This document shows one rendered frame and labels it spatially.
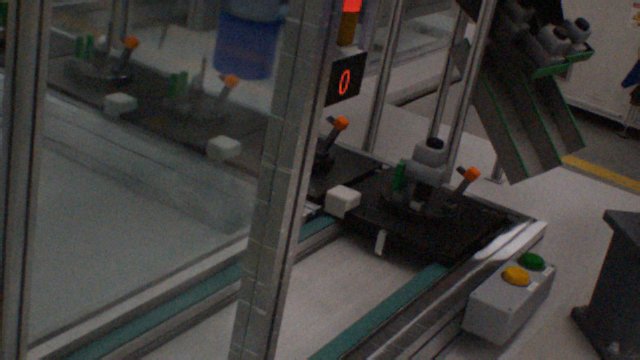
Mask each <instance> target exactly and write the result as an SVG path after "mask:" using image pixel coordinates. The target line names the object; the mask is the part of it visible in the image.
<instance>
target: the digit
mask: <svg viewBox="0 0 640 360"><path fill-rule="evenodd" d="M355 63H356V59H355V60H352V61H349V62H346V63H342V64H340V66H339V70H338V75H337V85H336V90H335V95H334V100H333V102H336V101H338V100H341V99H343V98H346V97H348V96H349V91H350V86H351V81H352V76H353V72H354V67H355Z"/></svg>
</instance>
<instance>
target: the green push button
mask: <svg viewBox="0 0 640 360"><path fill-rule="evenodd" d="M519 262H520V264H522V265H523V266H525V267H527V268H529V269H533V270H541V269H543V268H544V266H545V260H544V259H543V257H541V256H540V255H538V254H535V253H531V252H524V253H522V254H521V255H520V258H519Z"/></svg>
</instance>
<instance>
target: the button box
mask: <svg viewBox="0 0 640 360"><path fill-rule="evenodd" d="M522 253H524V252H522V251H517V252H516V253H515V254H514V255H513V256H512V257H511V258H510V259H509V260H508V261H507V262H505V263H504V264H503V265H502V266H501V267H500V268H499V269H498V270H496V271H495V272H494V273H493V274H492V275H491V276H490V277H489V278H487V279H486V280H485V281H483V282H482V283H481V284H480V285H479V286H478V287H477V288H476V289H475V290H474V291H473V292H472V293H471V294H470V295H469V297H468V301H467V305H466V308H465V312H464V315H463V318H462V321H461V325H460V327H461V328H463V329H465V330H467V331H469V332H471V333H473V334H476V335H478V336H479V337H481V338H483V339H485V340H487V341H490V342H492V343H494V344H496V345H498V346H503V345H504V344H505V343H506V342H507V341H508V340H509V339H510V338H511V337H512V335H513V334H514V332H515V331H516V330H517V329H518V328H519V327H520V326H521V325H522V324H523V323H524V321H525V320H526V319H527V318H528V317H529V316H531V315H532V314H533V313H534V312H535V311H536V310H537V308H538V307H539V306H540V305H541V304H542V303H543V302H544V301H545V300H546V299H547V298H548V295H549V290H550V287H551V284H552V281H553V279H554V276H555V273H556V270H557V267H556V266H555V265H554V264H550V263H549V262H546V261H545V266H544V268H543V269H541V270H533V269H529V268H527V267H525V266H523V265H522V264H520V262H519V258H520V255H521V254H522ZM508 267H517V268H521V269H523V270H525V271H526V272H527V273H528V274H529V275H530V280H529V282H528V283H527V284H515V283H513V282H511V281H507V280H506V279H505V278H504V276H503V275H504V271H505V269H506V268H508Z"/></svg>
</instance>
